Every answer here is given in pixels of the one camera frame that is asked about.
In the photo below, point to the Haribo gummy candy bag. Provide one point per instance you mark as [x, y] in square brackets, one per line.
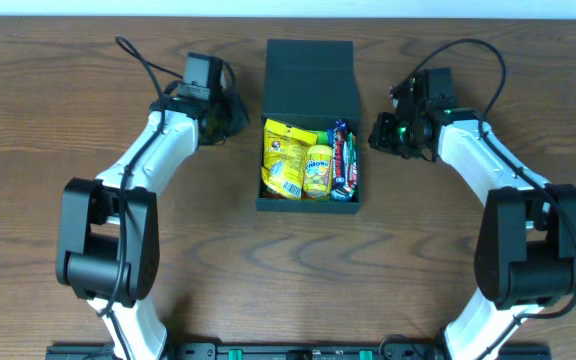
[326, 137]

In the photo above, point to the blue Oreo cookie pack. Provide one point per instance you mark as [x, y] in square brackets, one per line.
[340, 194]

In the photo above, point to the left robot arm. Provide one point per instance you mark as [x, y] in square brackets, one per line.
[108, 245]

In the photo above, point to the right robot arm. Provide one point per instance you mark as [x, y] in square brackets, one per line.
[525, 257]

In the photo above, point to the yellow Hacks candy bag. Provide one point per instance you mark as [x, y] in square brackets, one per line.
[284, 154]

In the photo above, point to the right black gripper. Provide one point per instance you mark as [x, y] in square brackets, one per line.
[388, 138]

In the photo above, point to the dark green box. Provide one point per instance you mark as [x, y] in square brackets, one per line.
[311, 84]

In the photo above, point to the yellow Mentos bottle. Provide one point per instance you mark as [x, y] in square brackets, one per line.
[317, 173]

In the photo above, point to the red green KitKat bar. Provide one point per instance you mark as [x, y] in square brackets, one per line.
[351, 164]

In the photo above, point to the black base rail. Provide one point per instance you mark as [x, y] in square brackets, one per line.
[209, 351]

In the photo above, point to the purple Dairy Milk bar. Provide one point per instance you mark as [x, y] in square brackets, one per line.
[337, 139]

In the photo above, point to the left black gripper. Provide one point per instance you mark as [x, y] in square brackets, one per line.
[229, 118]

